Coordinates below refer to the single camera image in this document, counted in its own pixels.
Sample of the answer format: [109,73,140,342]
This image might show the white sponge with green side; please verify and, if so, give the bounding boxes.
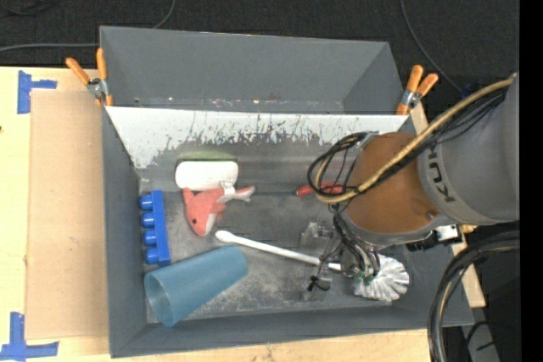
[174,151,240,192]

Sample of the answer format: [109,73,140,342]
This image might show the blue studded toy block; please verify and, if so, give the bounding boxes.
[138,189,172,267]

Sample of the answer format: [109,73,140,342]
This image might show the brown cardboard board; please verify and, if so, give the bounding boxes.
[24,90,110,342]

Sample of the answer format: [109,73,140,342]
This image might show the black cylinder on white bracket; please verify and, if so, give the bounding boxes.
[406,223,462,253]

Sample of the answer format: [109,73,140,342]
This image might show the grey metal bin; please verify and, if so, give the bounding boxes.
[99,25,475,358]

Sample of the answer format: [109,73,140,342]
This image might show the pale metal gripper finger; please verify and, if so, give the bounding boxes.
[307,263,334,292]
[301,220,337,248]

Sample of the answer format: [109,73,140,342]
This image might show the blue plastic cup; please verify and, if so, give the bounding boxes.
[143,245,249,328]

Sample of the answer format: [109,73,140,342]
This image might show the white long-handled brush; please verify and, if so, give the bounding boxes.
[214,229,411,303]

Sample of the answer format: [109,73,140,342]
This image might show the pink toy fish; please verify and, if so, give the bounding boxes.
[182,185,257,237]

